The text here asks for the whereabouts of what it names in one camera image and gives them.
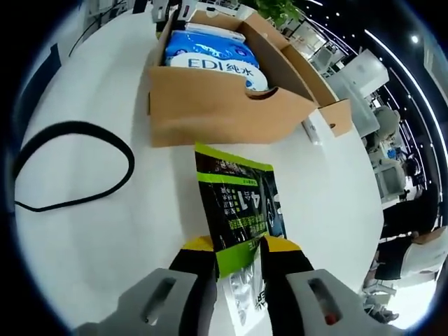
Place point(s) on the white square column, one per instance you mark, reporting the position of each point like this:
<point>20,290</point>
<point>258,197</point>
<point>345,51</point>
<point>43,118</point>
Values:
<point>367,70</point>

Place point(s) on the white desk socket panel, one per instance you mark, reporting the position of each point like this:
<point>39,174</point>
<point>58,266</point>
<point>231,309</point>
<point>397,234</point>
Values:
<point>315,126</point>

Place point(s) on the brown cardboard shoe box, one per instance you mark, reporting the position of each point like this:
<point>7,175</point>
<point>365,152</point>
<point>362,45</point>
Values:
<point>210,112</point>

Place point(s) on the green black soft item pack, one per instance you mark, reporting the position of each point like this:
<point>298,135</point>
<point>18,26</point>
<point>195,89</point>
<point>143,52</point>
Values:
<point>238,196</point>

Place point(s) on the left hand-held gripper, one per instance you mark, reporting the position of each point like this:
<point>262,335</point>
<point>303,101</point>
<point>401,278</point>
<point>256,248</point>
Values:
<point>159,8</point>

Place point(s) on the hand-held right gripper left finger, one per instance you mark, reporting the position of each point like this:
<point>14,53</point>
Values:
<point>192,280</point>

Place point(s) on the blue soft tissue pack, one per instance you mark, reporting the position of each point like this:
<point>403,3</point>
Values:
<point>196,43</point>

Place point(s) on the white office chair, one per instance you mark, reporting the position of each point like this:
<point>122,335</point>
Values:
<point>388,175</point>

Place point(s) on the potted green plant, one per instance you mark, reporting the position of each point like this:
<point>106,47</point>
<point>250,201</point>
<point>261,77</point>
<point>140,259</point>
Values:
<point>276,8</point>

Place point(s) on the white blue wet wipes pack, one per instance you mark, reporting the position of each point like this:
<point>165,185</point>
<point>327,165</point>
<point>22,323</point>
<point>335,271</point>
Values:
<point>217,68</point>

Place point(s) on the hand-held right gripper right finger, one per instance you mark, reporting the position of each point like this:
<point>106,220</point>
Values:
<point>287,276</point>

